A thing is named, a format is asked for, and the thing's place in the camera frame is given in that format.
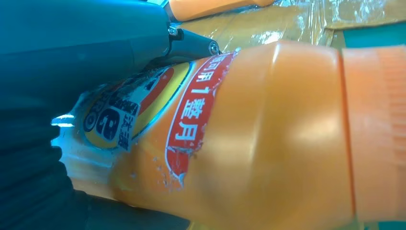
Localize orange detergent bottle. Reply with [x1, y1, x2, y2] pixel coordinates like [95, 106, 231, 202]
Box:
[52, 40, 406, 230]
[167, 0, 276, 22]

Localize yellow plastic-wrapped board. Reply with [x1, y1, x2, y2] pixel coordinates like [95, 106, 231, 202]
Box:
[176, 0, 406, 56]

